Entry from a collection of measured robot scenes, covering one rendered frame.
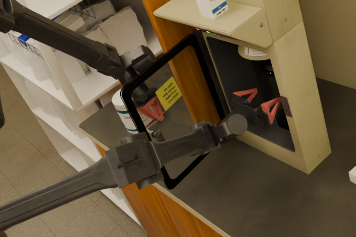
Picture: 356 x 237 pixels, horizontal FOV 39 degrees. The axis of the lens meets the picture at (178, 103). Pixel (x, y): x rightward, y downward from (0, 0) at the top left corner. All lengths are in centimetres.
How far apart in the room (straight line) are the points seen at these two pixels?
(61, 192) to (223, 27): 52
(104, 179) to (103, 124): 115
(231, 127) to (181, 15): 32
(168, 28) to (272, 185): 56
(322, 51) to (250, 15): 71
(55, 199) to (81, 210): 228
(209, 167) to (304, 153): 34
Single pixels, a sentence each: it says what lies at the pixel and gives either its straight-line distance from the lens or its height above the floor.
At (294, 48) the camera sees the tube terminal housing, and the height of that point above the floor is 136.
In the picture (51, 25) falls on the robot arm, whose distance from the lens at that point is 129.
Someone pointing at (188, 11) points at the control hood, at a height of 151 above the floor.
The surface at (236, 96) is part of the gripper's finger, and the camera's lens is 147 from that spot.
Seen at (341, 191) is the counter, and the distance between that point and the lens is 149.
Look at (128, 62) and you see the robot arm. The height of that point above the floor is 140.
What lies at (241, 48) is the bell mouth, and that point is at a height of 134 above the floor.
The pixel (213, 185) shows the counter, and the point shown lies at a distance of 161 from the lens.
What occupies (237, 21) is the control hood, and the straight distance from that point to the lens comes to 119.
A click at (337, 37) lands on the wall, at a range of 178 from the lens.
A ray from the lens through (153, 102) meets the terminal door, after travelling 143.
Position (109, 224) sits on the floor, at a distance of 307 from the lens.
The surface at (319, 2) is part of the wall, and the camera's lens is 175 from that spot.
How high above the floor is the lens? 205
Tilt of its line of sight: 33 degrees down
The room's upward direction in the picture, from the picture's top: 23 degrees counter-clockwise
